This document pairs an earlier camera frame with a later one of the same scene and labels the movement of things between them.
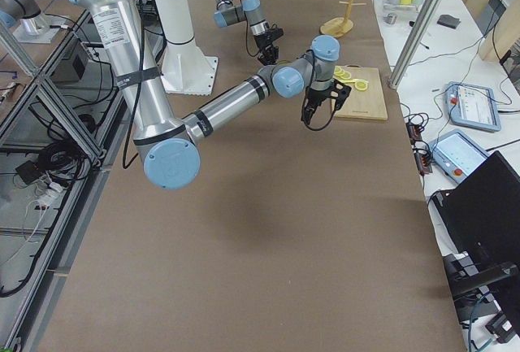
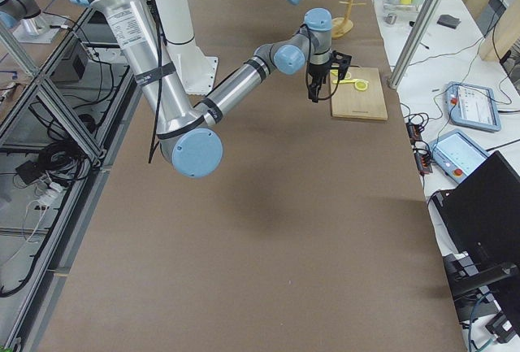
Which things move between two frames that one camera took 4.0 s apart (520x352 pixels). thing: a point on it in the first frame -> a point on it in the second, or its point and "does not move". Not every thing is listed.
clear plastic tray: [400, 7] does not move
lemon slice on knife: [361, 85] does not move
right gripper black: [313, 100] -> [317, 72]
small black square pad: [449, 21] does not move
